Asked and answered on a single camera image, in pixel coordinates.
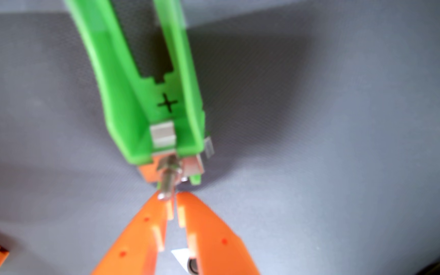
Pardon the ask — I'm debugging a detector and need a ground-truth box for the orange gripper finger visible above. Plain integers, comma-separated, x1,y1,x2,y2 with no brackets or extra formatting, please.
90,191,175,275
176,191,261,275

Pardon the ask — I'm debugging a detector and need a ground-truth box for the green battery holder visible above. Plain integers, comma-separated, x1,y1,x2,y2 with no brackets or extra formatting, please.
63,0,215,191

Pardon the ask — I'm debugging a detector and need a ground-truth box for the grey fabric mat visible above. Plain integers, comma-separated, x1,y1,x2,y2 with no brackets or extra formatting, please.
0,0,440,275

